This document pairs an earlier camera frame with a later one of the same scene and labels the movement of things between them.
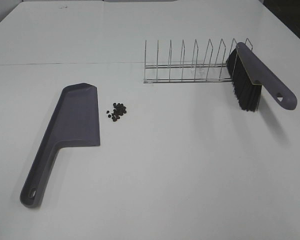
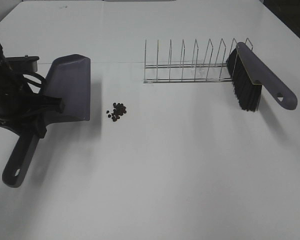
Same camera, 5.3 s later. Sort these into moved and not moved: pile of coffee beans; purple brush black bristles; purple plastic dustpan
Moved: purple plastic dustpan
Not moved: purple brush black bristles; pile of coffee beans
